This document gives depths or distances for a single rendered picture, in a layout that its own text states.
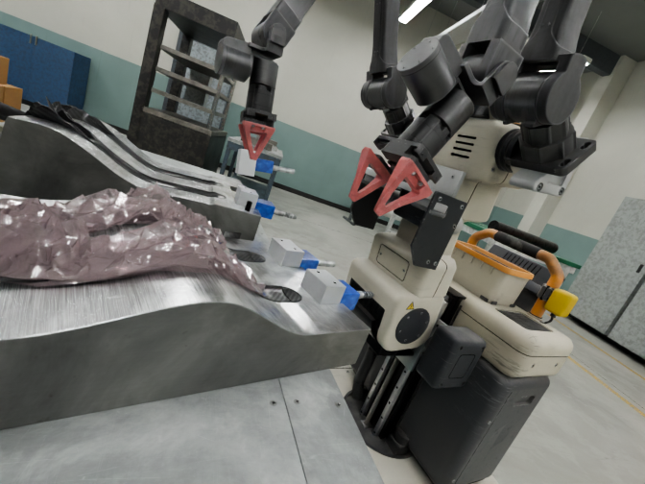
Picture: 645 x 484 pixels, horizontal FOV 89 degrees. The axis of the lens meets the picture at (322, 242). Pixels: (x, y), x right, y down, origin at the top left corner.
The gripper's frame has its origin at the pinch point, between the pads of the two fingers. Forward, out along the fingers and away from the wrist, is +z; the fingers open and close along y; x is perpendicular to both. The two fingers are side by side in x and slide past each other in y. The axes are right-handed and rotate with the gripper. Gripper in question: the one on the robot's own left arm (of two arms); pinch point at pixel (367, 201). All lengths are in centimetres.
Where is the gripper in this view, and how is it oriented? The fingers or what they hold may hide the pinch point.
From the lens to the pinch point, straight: 48.5
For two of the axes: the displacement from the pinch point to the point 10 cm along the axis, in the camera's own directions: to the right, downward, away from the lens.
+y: 4.3, 3.9, -8.2
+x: 6.0, 5.5, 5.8
